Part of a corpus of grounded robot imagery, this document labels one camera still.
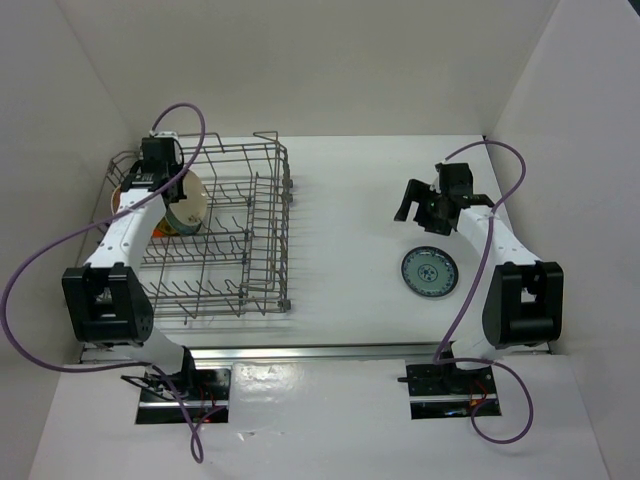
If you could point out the blue patterned plate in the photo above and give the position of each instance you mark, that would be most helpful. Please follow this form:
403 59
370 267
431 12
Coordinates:
181 227
429 272

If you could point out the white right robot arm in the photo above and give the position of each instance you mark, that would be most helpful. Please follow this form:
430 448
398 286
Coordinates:
515 299

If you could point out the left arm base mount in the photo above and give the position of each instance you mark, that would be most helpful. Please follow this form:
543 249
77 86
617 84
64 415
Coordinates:
206 401

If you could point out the orange plastic plate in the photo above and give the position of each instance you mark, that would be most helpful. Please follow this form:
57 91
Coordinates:
162 230

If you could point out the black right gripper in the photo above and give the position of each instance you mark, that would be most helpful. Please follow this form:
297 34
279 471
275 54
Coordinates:
415 191

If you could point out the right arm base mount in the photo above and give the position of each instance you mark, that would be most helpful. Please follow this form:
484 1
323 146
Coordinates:
446 392

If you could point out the aluminium rail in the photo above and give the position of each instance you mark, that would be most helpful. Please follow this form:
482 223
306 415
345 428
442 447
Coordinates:
420 352

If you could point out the grey wire dish rack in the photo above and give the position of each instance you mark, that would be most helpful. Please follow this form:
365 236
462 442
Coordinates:
235 267

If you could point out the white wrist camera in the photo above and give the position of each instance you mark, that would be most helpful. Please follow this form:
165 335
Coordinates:
164 134
439 184

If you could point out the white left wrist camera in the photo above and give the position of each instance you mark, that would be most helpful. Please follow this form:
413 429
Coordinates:
164 134

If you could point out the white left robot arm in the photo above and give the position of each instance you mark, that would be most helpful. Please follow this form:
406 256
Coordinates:
107 304

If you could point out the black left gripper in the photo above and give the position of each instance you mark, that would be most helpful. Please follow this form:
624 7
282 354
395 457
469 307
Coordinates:
180 195

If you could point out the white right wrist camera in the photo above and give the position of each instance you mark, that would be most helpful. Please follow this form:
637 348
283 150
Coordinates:
439 184

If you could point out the cream plate with characters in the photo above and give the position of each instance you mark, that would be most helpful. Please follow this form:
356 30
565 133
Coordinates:
115 200

